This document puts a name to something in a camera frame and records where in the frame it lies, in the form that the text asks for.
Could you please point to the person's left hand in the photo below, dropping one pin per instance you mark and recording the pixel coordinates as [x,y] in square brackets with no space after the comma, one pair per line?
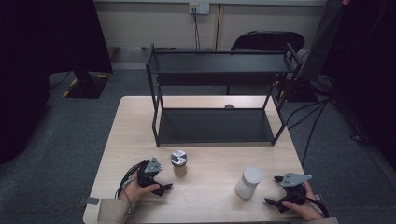
[137,191]

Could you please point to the black stand base striped tape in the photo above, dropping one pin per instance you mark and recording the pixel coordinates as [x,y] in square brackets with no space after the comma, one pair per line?
[88,87]

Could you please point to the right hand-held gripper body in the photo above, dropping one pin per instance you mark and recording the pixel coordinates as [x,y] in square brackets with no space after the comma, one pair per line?
[294,186]

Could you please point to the white wall outlet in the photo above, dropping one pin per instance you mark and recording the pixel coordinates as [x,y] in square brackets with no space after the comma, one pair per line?
[199,8]

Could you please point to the black metal two-tier shelf rack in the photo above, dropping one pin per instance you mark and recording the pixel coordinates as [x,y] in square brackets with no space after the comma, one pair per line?
[214,126]

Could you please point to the small dark round table grommet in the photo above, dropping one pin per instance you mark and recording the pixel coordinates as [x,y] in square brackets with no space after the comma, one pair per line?
[229,106]

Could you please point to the white plastic bottle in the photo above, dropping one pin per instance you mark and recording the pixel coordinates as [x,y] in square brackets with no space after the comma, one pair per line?
[247,185]

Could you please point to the black chair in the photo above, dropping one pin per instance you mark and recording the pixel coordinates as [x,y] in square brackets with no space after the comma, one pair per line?
[267,40]

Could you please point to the person's right hand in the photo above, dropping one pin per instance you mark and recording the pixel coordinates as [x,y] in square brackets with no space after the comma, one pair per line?
[302,209]

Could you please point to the glass jar with silver lid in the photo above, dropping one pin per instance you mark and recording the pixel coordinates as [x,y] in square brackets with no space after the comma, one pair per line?
[179,163]

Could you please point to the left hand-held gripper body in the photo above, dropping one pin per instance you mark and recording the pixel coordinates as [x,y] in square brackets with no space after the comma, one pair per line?
[152,168]

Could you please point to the grey tape piece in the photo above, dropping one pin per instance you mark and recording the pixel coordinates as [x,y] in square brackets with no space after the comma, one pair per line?
[92,201]

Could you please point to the dark grey slanted panel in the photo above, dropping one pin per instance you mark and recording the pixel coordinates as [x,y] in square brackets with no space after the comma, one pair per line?
[322,40]

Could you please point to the black curtain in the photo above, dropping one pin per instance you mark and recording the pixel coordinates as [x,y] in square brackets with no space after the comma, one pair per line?
[37,62]
[364,77]

